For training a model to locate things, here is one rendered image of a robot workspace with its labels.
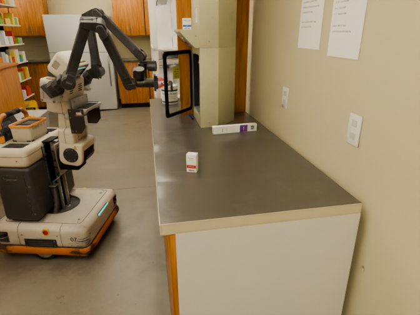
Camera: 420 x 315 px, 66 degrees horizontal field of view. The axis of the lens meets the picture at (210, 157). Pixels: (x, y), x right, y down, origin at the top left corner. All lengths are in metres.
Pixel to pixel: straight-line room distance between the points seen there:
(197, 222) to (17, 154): 1.55
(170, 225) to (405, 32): 0.89
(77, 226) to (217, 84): 1.33
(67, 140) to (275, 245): 1.60
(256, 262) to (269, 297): 0.18
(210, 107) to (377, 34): 1.08
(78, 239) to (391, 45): 2.07
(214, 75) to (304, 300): 1.27
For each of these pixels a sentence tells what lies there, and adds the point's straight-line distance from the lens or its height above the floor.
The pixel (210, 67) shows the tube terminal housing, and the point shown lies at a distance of 1.95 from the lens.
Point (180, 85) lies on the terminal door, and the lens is 2.14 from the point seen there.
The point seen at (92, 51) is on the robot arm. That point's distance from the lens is 2.44.
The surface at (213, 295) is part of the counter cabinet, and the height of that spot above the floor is 0.62.
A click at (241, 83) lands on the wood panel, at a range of 2.39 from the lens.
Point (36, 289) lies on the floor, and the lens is 2.42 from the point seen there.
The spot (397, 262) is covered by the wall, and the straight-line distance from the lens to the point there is 1.22.
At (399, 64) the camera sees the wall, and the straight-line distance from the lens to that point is 1.13.
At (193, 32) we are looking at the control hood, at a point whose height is 1.49.
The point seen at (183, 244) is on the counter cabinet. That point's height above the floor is 0.86.
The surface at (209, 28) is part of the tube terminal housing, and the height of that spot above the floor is 1.51.
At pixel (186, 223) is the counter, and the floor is 0.94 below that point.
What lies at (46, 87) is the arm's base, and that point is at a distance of 2.12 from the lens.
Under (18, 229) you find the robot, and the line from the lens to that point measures 2.58.
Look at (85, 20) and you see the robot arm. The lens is 1.92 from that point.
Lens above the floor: 1.50
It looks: 21 degrees down
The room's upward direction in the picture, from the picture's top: straight up
